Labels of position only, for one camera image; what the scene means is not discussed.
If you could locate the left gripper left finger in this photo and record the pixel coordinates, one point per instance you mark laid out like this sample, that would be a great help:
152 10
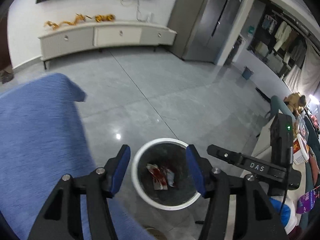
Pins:
60 216

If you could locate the black camera box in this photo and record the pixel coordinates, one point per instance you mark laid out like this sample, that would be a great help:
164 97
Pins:
281 139

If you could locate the white marble coffee table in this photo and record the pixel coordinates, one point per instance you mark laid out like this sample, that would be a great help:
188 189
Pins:
262 151

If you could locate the white round trash bin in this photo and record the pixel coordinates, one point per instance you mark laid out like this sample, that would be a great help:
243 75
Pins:
170 153

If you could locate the grey double door refrigerator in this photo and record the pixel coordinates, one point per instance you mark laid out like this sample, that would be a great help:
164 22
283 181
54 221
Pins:
202 28

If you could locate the small blue waste bin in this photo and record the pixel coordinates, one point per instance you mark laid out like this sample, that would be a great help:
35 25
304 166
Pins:
247 73

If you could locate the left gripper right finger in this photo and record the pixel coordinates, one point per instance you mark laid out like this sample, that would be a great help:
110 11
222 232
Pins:
255 216

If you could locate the blue shaggy rug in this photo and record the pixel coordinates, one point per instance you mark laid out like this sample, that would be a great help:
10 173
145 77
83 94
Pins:
42 139

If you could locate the red white snack wrapper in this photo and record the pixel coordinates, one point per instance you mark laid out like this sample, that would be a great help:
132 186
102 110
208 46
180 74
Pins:
162 177

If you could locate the purple snack package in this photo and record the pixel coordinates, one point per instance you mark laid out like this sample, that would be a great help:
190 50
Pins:
306 202

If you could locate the white red box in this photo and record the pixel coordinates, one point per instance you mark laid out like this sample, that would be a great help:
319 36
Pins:
300 150

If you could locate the white tv cabinet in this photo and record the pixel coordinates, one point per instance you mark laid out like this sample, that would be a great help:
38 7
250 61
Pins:
90 36

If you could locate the golden dragon ornament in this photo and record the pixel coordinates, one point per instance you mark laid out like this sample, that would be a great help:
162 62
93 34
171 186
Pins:
79 18

